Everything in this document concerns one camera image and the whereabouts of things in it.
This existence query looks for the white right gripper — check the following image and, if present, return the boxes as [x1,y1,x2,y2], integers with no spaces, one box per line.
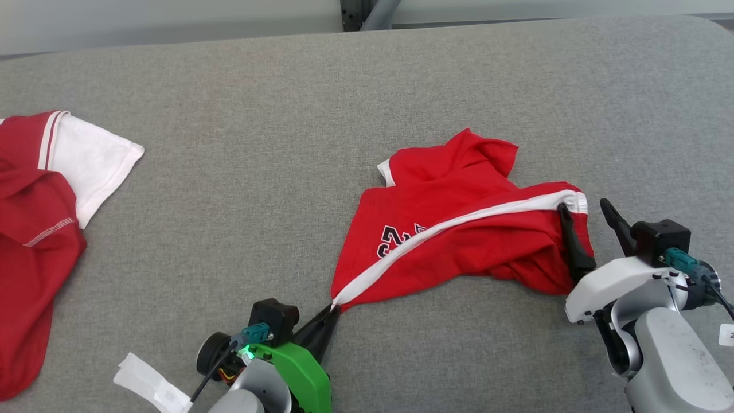
[557,198,689,325]

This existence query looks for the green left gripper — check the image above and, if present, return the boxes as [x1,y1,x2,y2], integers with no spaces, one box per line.
[247,304,342,413]

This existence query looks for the red shorts with white stripe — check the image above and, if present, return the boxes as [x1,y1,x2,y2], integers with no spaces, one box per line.
[331,127,597,313]

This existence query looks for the red jersey with white sleeves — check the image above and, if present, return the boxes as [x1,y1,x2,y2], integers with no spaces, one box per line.
[0,110,145,402]

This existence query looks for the teal left camera connector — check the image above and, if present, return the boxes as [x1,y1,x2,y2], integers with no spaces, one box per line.
[229,322,271,352]

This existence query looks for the teal camera connector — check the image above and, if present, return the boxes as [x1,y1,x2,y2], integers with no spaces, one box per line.
[665,248,700,275]
[229,322,271,352]

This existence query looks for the teal right camera connector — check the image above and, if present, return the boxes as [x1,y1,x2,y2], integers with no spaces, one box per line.
[665,248,700,275]

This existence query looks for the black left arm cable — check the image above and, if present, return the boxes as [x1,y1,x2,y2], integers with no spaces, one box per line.
[189,344,236,402]

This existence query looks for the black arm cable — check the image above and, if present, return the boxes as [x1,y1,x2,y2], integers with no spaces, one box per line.
[702,275,734,322]
[189,344,236,402]

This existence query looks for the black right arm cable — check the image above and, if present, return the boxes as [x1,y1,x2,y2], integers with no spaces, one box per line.
[702,275,734,322]

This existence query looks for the dark perforated post bracket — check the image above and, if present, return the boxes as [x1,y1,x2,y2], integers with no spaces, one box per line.
[340,0,373,32]

